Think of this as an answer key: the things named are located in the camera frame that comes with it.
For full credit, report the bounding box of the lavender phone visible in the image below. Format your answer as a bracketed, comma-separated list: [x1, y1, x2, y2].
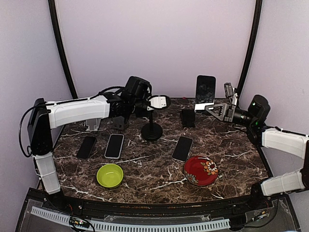
[104, 134, 124, 160]

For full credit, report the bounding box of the black frame post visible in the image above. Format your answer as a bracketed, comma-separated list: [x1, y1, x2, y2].
[48, 0, 78, 99]
[237, 0, 263, 96]

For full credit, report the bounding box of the black folding phone stand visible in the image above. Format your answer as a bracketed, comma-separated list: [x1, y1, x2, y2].
[180, 109, 196, 128]

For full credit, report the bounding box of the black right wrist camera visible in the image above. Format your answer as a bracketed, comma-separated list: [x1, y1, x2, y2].
[248, 95, 270, 126]

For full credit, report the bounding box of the white folding phone stand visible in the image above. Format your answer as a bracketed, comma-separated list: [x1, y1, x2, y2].
[85, 118, 101, 131]

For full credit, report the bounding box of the black right frame post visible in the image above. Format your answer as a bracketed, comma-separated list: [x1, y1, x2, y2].
[237, 0, 263, 96]

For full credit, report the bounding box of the black phone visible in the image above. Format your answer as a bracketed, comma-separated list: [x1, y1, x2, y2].
[194, 75, 216, 112]

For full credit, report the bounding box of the black left frame post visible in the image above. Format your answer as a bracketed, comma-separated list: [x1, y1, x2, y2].
[48, 0, 78, 99]

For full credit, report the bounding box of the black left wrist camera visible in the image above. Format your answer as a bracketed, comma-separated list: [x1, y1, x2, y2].
[125, 76, 152, 99]

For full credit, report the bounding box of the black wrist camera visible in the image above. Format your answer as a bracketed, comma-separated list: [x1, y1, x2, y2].
[125, 76, 152, 99]
[248, 95, 270, 126]

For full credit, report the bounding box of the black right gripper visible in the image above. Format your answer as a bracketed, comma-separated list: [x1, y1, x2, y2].
[205, 102, 256, 127]

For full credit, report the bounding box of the black front rail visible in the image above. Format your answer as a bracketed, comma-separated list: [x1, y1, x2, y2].
[26, 188, 276, 218]

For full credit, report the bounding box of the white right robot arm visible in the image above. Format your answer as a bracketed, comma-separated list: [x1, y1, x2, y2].
[205, 98, 309, 210]

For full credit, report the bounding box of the white slotted cable duct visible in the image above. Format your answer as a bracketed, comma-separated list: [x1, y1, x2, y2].
[30, 206, 231, 232]

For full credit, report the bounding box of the lime green bowl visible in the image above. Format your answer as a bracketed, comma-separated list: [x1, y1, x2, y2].
[96, 163, 124, 188]

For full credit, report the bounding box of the red floral plate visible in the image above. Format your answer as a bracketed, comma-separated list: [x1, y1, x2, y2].
[183, 156, 219, 187]

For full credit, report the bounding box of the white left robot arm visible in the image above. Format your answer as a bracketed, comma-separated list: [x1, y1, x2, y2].
[20, 89, 166, 211]

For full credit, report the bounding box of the phone in clear case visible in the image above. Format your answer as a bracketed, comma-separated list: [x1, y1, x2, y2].
[172, 136, 193, 162]

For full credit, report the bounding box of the black pole phone stand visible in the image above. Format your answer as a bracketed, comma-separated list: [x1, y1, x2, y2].
[141, 109, 163, 141]

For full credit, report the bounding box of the purple phone dark screen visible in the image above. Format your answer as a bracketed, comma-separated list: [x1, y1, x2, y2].
[76, 136, 97, 160]

